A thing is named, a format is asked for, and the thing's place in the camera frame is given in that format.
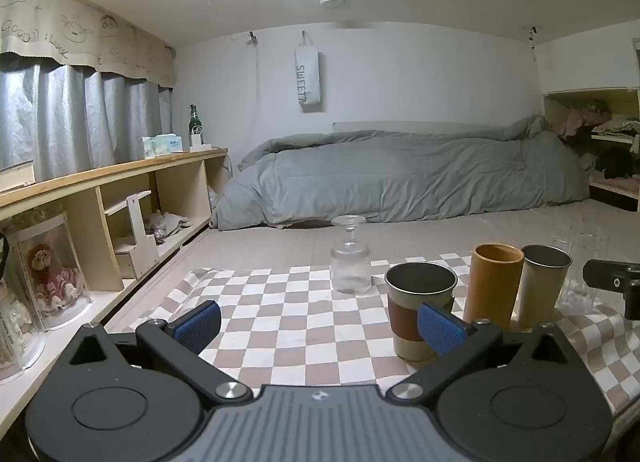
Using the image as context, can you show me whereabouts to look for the grey crumpled cloth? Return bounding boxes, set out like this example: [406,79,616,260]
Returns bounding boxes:
[144,210,192,245]

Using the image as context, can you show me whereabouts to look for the grey duvet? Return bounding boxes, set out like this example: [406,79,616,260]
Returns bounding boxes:
[209,114,592,232]

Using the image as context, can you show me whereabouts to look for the dark clothes pile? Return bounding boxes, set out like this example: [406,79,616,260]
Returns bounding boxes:
[579,146,637,181]

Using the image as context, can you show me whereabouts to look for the cream cup with brown band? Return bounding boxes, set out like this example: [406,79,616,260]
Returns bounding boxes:
[384,262,459,362]

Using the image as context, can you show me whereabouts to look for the blue tissue box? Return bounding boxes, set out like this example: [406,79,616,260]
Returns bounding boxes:
[153,133,182,156]

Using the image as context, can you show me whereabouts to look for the plain clear glass cup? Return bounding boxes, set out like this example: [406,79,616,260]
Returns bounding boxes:
[552,226,612,317]

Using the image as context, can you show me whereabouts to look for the clear ribbed glass cup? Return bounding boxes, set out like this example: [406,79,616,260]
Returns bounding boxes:
[329,215,372,295]

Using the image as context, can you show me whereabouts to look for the beige printed valance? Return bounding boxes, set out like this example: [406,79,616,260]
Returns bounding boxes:
[0,0,177,88]

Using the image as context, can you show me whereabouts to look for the beige folded clothes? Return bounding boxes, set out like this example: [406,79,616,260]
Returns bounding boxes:
[592,114,640,137]

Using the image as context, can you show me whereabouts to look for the wooden open wardrobe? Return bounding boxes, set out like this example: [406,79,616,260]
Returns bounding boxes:
[542,86,640,213]

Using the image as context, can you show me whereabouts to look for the doll in clear case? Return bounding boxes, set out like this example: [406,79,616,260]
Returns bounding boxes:
[7,212,94,331]

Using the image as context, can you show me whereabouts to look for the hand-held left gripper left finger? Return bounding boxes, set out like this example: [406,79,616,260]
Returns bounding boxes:
[64,300,254,406]

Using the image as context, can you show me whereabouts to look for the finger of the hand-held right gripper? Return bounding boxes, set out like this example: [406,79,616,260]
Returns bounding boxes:
[583,259,640,321]

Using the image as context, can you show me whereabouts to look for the cream metal cup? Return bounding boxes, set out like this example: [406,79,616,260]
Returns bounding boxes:
[512,244,573,329]

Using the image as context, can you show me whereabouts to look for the wall hook with cable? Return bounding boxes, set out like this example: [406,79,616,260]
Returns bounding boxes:
[247,30,263,159]

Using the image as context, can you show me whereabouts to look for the pink folded clothes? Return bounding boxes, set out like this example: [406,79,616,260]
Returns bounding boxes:
[557,100,612,139]

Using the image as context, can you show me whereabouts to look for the brown white checkered cloth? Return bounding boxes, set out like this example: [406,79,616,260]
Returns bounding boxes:
[104,252,640,414]

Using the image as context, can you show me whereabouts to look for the clear plastic dome case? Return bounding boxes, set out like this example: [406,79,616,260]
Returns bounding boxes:
[0,236,47,384]

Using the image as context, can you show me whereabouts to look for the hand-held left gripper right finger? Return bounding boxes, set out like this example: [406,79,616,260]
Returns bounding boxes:
[386,302,574,405]

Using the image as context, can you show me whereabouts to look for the white hanging fabric bag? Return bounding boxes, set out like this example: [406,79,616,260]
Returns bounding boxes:
[293,30,321,113]

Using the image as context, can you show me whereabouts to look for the green glass bottle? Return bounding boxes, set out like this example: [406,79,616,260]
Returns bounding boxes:
[188,104,202,147]

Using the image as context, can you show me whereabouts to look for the wooden shelf unit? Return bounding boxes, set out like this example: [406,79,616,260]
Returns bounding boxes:
[0,147,231,440]

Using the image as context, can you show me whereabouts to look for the thick book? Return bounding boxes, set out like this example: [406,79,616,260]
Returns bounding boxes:
[0,160,36,193]

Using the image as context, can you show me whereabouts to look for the grey curtain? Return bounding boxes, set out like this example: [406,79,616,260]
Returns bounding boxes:
[0,52,174,183]

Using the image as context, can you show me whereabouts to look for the tall orange cup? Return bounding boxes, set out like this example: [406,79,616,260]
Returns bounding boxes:
[462,243,525,333]

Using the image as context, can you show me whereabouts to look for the small wooden stool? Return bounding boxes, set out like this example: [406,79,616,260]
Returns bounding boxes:
[103,190,159,281]

